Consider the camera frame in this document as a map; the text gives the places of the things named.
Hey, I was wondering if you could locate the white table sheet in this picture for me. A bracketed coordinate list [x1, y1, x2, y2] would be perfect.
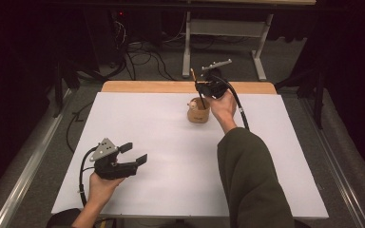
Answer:
[50, 91, 330, 220]

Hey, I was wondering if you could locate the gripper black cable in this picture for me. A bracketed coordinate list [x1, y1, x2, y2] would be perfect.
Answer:
[77, 146, 99, 207]
[211, 74, 251, 131]

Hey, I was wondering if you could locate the wooden pen holder cup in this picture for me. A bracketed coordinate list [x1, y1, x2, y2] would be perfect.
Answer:
[186, 96, 211, 124]

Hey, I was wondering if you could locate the person's dark clothed leg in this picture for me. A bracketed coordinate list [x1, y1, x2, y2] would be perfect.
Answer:
[46, 206, 84, 228]

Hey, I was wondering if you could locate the dark cabinet with red light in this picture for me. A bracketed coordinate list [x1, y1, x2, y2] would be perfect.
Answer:
[84, 6, 164, 65]

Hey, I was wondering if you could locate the black pen with gold end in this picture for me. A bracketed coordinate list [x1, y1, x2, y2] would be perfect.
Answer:
[189, 67, 207, 110]

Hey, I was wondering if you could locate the thin black floor cable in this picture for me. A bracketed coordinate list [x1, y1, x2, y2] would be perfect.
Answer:
[65, 100, 95, 154]

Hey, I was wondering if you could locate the bundle of floor cables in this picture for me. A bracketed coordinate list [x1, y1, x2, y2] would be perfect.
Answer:
[107, 12, 184, 82]

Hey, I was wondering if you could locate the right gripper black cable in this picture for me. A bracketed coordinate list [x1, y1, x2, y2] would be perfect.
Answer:
[211, 74, 251, 131]

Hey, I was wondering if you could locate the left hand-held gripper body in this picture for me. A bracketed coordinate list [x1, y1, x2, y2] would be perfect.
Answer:
[89, 137, 140, 181]

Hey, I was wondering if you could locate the metal floor rail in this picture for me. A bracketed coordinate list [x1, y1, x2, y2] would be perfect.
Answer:
[299, 97, 365, 228]
[0, 88, 77, 228]

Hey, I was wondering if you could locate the small white figurine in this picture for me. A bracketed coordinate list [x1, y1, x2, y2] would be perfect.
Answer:
[186, 99, 200, 111]

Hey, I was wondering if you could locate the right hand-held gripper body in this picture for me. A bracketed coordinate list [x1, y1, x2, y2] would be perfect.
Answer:
[201, 58, 233, 100]

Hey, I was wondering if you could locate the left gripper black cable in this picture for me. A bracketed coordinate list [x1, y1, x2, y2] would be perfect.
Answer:
[77, 146, 99, 207]

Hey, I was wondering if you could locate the person's left hand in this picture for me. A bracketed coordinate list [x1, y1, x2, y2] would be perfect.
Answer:
[87, 172, 126, 207]

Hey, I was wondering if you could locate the person's right hand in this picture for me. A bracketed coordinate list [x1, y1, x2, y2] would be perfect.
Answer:
[207, 89, 239, 130]

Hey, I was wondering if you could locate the black stand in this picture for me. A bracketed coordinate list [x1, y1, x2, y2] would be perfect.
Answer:
[52, 58, 91, 119]
[274, 67, 329, 130]

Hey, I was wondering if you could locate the white metal desk frame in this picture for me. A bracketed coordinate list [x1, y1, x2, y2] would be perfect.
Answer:
[182, 10, 275, 82]

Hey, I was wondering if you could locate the wooden table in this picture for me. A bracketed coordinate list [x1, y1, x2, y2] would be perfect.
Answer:
[101, 80, 278, 95]

